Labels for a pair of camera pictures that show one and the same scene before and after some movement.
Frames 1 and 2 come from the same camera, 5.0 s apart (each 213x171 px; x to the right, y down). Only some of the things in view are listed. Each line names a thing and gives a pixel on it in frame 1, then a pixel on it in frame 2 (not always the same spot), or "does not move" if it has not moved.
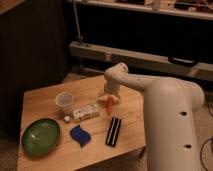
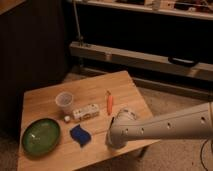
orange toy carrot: x=110 y=105 does not move
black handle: x=182 y=61 does not move
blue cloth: x=80 y=135 does not move
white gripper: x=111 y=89 -> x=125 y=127
